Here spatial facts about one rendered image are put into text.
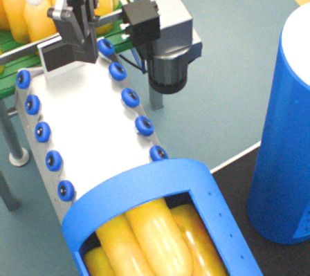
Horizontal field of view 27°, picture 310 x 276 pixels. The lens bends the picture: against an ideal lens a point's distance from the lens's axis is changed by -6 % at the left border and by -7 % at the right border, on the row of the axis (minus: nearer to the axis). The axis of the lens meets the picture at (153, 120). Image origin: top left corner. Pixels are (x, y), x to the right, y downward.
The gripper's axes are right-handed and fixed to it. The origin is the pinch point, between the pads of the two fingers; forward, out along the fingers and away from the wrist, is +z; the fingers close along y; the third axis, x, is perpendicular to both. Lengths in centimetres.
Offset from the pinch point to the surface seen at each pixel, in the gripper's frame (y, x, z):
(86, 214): -11.9, -0.3, 28.9
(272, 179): 35, -31, 94
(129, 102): 24, 3, 51
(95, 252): -14.6, -1.1, 40.0
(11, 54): 30, 34, 51
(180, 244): -12.8, -15.9, 30.9
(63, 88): 27, 20, 56
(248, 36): 125, -13, 148
